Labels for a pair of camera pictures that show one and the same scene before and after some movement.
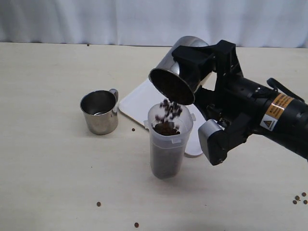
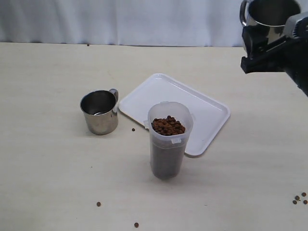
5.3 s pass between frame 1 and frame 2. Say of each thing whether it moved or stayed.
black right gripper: moved
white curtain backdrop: stayed
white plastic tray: stayed
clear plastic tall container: stayed
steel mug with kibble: stayed
